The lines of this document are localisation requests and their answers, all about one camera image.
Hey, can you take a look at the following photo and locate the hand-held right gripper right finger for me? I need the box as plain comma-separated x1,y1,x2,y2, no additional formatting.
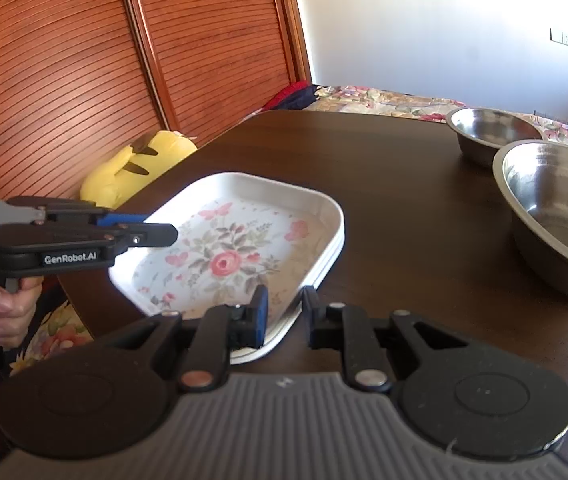
301,285,470,393

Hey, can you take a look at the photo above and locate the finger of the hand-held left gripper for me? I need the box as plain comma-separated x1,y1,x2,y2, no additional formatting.
106,222,179,257
6,196,150,226

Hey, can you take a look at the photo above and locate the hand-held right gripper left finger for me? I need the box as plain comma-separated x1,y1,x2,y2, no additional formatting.
96,285,271,393

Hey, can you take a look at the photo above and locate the white floral square plate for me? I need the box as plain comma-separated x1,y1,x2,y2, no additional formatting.
229,225,347,366
109,172,345,356
229,220,346,361

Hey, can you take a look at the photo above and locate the large steel bowl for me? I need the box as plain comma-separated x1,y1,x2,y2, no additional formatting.
492,140,568,302

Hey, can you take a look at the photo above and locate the person's left hand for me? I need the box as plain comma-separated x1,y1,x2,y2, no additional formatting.
0,270,42,350

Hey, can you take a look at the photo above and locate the yellow plush toy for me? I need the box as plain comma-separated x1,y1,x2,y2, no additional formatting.
80,130,199,208

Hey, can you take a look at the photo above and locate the floral bed sheet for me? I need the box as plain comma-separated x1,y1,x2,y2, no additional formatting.
9,300,96,378

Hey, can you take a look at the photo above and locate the wooden slatted wardrobe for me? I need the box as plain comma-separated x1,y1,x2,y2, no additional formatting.
0,0,313,221

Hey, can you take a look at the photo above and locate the red and navy cushion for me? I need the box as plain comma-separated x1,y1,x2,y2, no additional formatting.
264,81,310,111

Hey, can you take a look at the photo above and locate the dark blue garment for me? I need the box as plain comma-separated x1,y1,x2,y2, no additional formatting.
284,85,321,111

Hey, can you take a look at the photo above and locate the floral blanket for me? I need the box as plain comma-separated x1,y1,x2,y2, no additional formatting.
304,84,568,148

